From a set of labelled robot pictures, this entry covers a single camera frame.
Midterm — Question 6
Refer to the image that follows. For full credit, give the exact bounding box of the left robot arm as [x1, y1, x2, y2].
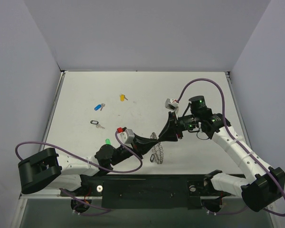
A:
[18, 133, 159, 196]

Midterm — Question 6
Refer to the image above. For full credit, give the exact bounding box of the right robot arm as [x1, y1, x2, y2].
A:
[159, 95, 285, 212]

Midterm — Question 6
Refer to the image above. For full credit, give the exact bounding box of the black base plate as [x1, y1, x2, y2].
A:
[71, 174, 228, 209]

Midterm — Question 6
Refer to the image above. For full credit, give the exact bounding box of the blue tag key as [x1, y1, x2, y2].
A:
[94, 104, 105, 111]

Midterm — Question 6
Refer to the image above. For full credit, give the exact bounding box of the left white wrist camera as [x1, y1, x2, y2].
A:
[117, 127, 135, 144]

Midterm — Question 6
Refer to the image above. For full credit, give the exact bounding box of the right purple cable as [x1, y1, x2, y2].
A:
[177, 78, 285, 217]

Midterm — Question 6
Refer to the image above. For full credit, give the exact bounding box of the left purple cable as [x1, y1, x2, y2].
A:
[15, 132, 143, 216]

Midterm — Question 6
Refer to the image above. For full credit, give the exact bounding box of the yellow tag key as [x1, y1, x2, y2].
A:
[120, 94, 128, 102]

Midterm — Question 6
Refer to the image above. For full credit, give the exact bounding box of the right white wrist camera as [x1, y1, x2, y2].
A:
[165, 98, 179, 113]

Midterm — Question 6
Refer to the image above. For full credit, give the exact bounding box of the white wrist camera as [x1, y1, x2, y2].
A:
[165, 98, 179, 113]
[117, 127, 135, 144]

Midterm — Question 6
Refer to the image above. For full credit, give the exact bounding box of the metal key organizer disc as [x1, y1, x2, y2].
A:
[151, 144, 164, 164]

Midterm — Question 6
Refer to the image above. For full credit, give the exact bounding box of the purple cable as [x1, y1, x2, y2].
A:
[177, 78, 285, 217]
[15, 132, 143, 216]

